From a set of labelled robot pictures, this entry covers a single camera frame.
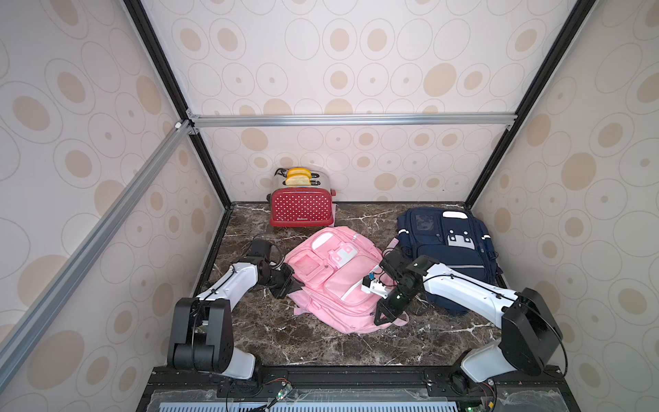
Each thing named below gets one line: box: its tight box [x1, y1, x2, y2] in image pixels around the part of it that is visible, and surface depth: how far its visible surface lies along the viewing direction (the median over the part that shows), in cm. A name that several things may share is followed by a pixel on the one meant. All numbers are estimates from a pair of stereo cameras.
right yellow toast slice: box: [284, 175, 312, 187], surface depth 103 cm
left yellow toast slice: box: [286, 167, 312, 179], surface depth 106 cm
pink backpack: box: [287, 226, 410, 334], surface depth 87 cm
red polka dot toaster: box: [266, 167, 337, 228], surface depth 105 cm
